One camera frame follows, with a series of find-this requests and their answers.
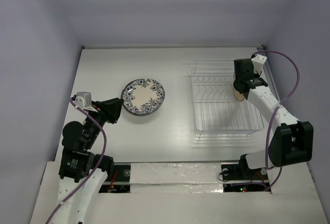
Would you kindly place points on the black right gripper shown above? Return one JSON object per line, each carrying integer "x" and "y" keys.
{"x": 242, "y": 73}

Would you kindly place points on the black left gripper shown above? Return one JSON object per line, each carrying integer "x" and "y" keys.
{"x": 110, "y": 109}

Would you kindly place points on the yellow plate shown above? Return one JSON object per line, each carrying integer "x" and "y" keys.
{"x": 238, "y": 87}

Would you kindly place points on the blue floral patterned plate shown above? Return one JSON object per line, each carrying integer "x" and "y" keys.
{"x": 143, "y": 96}

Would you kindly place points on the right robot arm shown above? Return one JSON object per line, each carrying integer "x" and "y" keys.
{"x": 288, "y": 140}

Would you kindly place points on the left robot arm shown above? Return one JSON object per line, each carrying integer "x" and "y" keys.
{"x": 84, "y": 166}

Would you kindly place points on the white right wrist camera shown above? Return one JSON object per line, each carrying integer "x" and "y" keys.
{"x": 258, "y": 62}

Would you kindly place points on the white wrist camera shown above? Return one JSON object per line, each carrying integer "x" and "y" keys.
{"x": 83, "y": 100}
{"x": 258, "y": 62}

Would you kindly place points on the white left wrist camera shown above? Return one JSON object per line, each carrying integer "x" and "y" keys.
{"x": 83, "y": 100}

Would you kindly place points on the white wire dish rack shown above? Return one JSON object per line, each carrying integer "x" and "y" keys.
{"x": 217, "y": 112}

